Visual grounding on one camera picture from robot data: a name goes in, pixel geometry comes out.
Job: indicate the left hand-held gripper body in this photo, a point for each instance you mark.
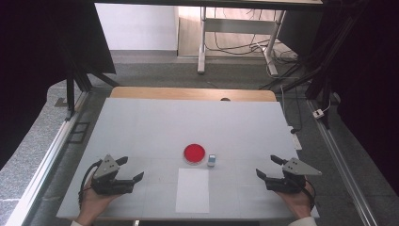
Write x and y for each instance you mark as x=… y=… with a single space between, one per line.
x=106 y=168

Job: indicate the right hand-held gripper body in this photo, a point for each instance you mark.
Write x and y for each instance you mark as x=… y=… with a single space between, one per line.
x=298 y=169

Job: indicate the white and blue stamp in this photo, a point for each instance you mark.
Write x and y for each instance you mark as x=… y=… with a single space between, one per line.
x=211 y=160

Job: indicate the white paper sheet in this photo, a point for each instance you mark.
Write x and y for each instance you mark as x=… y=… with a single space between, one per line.
x=192 y=191

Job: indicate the round red ink pad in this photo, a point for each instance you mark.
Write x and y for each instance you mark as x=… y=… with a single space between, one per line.
x=194 y=153

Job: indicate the person's right hand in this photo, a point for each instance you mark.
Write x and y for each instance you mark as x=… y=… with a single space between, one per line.
x=299 y=204

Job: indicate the person's left hand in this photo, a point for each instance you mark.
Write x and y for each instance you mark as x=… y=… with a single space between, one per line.
x=92 y=205

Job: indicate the white power strip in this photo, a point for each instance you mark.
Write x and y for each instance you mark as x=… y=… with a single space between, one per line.
x=295 y=139

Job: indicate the small white adapter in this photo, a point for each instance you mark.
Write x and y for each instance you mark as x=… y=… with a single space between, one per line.
x=318 y=113

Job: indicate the black metal stand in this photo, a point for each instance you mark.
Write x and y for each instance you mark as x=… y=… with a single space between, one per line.
x=318 y=75
x=70 y=91

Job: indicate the black curtain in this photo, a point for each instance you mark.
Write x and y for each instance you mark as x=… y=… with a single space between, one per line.
x=367 y=78
x=31 y=62

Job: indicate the aluminium rail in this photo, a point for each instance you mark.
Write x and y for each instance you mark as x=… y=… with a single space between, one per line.
x=47 y=163
x=342 y=169

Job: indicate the white metal desk frame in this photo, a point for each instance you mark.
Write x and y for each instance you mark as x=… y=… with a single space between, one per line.
x=238 y=25

